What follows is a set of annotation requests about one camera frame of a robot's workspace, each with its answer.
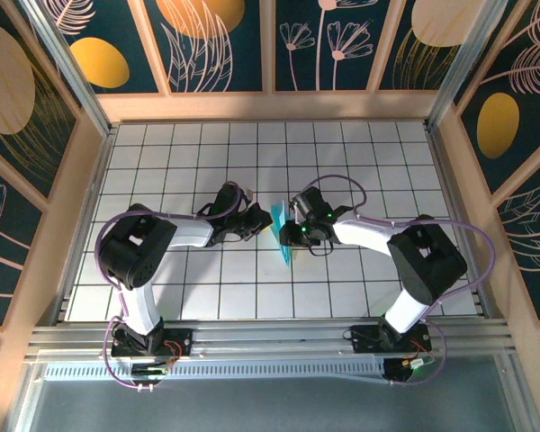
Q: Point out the aluminium mounting rail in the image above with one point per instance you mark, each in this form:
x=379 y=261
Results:
x=270 y=337

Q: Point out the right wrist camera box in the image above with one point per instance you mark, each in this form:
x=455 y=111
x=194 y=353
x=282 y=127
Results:
x=292 y=212

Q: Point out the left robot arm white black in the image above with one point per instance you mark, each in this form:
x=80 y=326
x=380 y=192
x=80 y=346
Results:
x=189 y=234

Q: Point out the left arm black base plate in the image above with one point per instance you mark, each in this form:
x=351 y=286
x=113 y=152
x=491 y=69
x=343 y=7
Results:
x=180 y=339

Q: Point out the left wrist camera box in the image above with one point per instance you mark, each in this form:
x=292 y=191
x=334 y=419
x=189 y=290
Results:
x=249 y=194

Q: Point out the light blue paper sheet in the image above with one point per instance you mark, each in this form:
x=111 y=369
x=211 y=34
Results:
x=278 y=215

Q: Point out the aluminium corner post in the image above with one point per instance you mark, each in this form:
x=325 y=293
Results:
x=72 y=76
x=459 y=67

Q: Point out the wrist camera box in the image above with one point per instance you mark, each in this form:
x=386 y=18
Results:
x=249 y=194
x=292 y=212

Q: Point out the black rectangular electronics module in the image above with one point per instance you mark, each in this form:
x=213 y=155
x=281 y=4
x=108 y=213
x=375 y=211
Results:
x=148 y=371

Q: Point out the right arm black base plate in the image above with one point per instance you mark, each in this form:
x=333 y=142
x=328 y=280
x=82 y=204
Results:
x=364 y=337

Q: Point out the black round electronics module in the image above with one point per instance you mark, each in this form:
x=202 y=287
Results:
x=400 y=371

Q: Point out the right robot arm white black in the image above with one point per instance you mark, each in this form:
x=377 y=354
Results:
x=360 y=234

